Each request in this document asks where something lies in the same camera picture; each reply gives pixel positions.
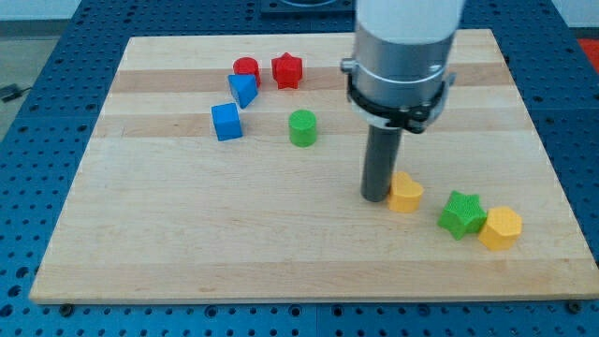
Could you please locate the red star block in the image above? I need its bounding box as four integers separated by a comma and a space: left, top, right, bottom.
271, 52, 303, 89

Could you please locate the yellow hexagon block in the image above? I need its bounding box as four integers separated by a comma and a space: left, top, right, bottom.
477, 206, 523, 251

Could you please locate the blue cube block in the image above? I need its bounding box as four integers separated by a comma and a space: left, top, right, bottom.
212, 103, 243, 141

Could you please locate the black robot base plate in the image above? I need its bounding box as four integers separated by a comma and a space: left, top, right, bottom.
258, 0, 355, 15

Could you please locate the red cylinder block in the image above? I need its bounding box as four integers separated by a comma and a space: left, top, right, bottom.
233, 56, 261, 87

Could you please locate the black cable plug on floor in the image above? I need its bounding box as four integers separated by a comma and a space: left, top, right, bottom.
0, 83, 32, 103

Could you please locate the green star block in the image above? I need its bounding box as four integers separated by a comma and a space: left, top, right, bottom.
437, 190, 487, 241

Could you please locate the wooden board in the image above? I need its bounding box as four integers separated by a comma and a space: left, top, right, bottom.
30, 29, 598, 304

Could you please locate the green cylinder block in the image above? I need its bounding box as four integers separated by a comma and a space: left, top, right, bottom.
288, 110, 317, 147

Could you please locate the yellow heart block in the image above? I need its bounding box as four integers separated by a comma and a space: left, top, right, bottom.
387, 171, 424, 213

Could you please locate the blue triangle block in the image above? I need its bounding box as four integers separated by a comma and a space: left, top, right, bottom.
227, 74, 258, 109

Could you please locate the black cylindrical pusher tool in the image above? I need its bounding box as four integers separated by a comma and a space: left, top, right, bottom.
360, 125, 402, 202

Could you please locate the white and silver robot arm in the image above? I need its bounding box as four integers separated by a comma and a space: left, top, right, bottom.
341, 0, 465, 134

